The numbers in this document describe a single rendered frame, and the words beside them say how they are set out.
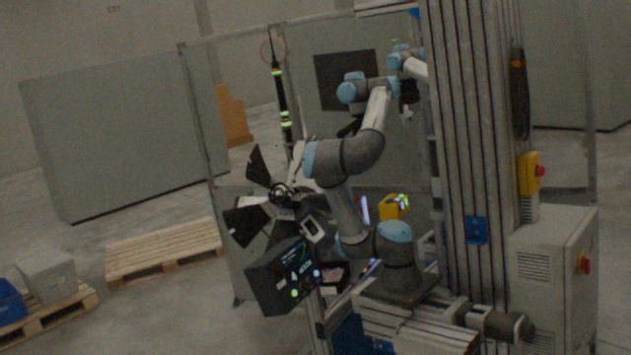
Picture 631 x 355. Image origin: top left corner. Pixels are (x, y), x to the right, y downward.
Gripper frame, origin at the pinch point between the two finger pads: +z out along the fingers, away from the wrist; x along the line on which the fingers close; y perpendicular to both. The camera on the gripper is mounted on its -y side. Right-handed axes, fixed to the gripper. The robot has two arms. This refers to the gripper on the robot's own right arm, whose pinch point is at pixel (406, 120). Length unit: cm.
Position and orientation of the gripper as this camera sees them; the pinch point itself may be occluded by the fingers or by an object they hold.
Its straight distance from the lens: 256.6
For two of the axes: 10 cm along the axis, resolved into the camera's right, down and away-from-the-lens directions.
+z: 1.7, 9.5, 2.7
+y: 8.5, 0.0, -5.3
